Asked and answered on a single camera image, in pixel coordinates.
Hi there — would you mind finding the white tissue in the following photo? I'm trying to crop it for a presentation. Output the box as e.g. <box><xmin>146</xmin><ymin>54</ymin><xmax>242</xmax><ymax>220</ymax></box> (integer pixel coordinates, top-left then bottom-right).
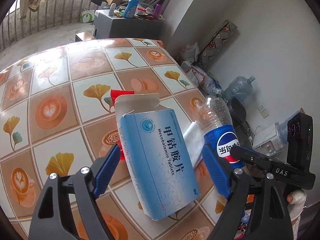
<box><xmin>183</xmin><ymin>121</ymin><xmax>204</xmax><ymax>168</ymax></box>

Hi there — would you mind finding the clear plastic pepsi bottle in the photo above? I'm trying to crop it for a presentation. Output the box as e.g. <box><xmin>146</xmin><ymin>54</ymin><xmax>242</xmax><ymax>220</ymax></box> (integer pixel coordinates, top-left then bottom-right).
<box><xmin>196</xmin><ymin>96</ymin><xmax>244</xmax><ymax>168</ymax></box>

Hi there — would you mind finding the blue medicine box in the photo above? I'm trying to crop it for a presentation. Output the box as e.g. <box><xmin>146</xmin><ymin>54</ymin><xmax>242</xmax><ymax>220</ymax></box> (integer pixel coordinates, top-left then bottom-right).
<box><xmin>114</xmin><ymin>93</ymin><xmax>201</xmax><ymax>220</ymax></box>

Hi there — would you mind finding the red plastic wrapper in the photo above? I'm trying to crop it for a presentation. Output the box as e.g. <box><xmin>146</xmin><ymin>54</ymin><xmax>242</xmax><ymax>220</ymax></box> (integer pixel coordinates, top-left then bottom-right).
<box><xmin>109</xmin><ymin>89</ymin><xmax>136</xmax><ymax>161</ymax></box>

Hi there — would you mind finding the floor trash bag pile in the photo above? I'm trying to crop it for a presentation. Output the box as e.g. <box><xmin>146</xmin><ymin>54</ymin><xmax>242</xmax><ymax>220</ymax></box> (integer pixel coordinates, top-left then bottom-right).
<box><xmin>177</xmin><ymin>42</ymin><xmax>222</xmax><ymax>95</ymax></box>

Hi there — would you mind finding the right white gloved hand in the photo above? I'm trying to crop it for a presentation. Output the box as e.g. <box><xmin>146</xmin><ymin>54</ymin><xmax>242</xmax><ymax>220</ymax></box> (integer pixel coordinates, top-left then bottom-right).
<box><xmin>286</xmin><ymin>189</ymin><xmax>306</xmax><ymax>207</ymax></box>

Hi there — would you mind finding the white water dispenser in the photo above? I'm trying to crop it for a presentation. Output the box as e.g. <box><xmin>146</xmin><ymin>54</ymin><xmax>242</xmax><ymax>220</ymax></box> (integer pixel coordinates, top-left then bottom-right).
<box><xmin>252</xmin><ymin>122</ymin><xmax>284</xmax><ymax>156</ymax></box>

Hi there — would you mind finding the black rice cooker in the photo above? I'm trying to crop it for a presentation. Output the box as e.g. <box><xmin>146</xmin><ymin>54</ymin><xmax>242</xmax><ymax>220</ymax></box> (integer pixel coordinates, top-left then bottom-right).
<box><xmin>227</xmin><ymin>98</ymin><xmax>246</xmax><ymax>127</ymax></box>

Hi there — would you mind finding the empty blue water jug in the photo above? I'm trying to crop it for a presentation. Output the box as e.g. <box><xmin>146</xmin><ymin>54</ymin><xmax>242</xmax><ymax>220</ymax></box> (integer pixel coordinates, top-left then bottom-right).
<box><xmin>222</xmin><ymin>75</ymin><xmax>255</xmax><ymax>103</ymax></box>

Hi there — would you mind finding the rolled patterned mat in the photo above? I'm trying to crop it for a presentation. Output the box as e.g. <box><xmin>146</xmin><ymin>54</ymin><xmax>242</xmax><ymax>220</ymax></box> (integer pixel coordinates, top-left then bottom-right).
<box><xmin>198</xmin><ymin>20</ymin><xmax>238</xmax><ymax>68</ymax></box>

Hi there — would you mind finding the small brown stool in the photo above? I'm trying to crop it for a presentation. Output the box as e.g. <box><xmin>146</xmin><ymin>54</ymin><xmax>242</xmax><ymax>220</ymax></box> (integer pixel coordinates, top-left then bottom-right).
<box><xmin>75</xmin><ymin>31</ymin><xmax>96</xmax><ymax>42</ymax></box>

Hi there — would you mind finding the gray storage cabinet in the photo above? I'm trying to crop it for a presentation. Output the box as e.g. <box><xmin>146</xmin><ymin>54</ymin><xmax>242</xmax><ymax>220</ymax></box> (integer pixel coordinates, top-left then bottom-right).
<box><xmin>93</xmin><ymin>9</ymin><xmax>163</xmax><ymax>40</ymax></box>

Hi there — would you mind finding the blue detergent bottle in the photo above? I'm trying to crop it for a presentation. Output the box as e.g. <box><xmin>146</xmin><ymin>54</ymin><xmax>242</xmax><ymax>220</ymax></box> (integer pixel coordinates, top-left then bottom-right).
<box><xmin>123</xmin><ymin>0</ymin><xmax>140</xmax><ymax>18</ymax></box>

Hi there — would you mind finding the purple cup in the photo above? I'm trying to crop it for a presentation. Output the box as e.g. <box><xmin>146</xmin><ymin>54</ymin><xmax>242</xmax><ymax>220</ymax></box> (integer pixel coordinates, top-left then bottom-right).
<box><xmin>152</xmin><ymin>4</ymin><xmax>163</xmax><ymax>20</ymax></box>

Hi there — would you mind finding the metal balcony railing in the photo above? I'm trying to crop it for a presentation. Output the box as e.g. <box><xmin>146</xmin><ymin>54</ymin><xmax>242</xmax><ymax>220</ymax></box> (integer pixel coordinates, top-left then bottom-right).
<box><xmin>1</xmin><ymin>0</ymin><xmax>98</xmax><ymax>51</ymax></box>

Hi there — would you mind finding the wall power socket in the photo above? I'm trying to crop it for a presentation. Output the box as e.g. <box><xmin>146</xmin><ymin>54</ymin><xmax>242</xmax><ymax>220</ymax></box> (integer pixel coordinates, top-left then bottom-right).
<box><xmin>258</xmin><ymin>104</ymin><xmax>269</xmax><ymax>119</ymax></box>

